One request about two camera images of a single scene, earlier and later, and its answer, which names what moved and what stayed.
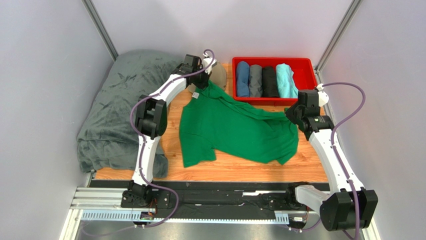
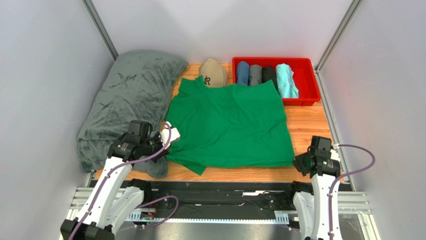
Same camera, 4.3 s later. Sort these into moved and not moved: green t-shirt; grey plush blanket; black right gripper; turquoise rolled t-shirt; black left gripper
Moved: black right gripper; black left gripper; green t-shirt
Not moved: turquoise rolled t-shirt; grey plush blanket
